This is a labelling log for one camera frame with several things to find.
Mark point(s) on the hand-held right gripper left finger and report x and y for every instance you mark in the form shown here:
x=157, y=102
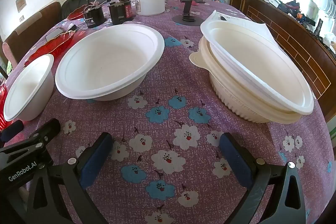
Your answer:
x=95, y=158

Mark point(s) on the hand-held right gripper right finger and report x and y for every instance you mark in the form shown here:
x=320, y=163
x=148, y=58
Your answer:
x=236, y=161

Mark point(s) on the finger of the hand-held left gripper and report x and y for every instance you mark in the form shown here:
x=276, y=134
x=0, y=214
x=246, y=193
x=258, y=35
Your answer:
x=46, y=130
x=10, y=130

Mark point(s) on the small round white bowl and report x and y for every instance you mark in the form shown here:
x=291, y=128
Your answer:
x=29, y=87

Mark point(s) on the cream ribbed bowl with tab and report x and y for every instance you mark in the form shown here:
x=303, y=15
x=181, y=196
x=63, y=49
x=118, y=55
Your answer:
x=236, y=103

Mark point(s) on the red plate with gold rim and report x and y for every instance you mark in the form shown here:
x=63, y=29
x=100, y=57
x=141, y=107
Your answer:
x=52, y=47

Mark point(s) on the large round white bowl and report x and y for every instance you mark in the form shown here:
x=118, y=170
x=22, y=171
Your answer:
x=110, y=61

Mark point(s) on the white oval bowl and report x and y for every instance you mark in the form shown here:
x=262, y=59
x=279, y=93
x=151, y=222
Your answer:
x=252, y=58

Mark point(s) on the red plastic basket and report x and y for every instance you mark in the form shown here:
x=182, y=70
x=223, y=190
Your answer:
x=2, y=100

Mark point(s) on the purple floral tablecloth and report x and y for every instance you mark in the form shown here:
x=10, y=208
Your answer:
x=168, y=124

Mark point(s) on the brown wooden chair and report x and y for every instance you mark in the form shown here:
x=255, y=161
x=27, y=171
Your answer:
x=31, y=29

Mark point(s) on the round red plate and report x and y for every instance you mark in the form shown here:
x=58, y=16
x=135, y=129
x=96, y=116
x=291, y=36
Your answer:
x=76, y=14

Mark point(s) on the black jar with white label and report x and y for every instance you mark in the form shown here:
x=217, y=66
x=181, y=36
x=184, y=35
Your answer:
x=94, y=16

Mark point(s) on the black jar with red label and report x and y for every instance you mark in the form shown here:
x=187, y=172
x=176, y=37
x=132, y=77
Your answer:
x=120, y=13

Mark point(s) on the white notebook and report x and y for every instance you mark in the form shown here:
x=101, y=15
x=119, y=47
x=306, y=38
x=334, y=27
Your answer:
x=244, y=20

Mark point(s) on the clear glass jar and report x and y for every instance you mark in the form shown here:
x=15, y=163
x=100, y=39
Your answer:
x=103, y=0

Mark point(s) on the small wall plaque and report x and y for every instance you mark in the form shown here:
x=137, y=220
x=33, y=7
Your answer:
x=20, y=3

